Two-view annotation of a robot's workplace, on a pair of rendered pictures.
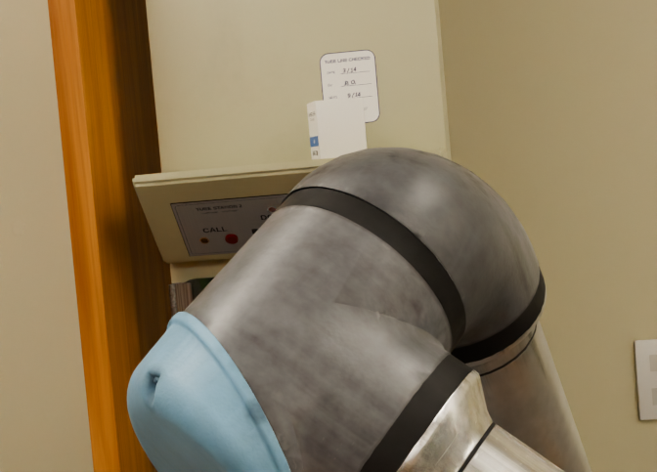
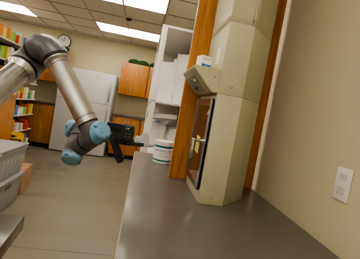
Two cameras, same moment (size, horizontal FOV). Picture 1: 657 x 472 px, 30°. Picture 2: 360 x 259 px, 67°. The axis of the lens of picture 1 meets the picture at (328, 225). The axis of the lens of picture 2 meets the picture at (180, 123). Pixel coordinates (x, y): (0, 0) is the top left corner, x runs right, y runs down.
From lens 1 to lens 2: 1.49 m
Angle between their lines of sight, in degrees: 74
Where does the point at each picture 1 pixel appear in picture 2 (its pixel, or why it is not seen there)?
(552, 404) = (57, 78)
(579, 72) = (351, 61)
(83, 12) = (196, 42)
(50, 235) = not seen: hidden behind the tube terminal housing
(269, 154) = not seen: hidden behind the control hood
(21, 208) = not seen: hidden behind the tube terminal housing
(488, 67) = (329, 61)
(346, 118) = (200, 59)
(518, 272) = (39, 50)
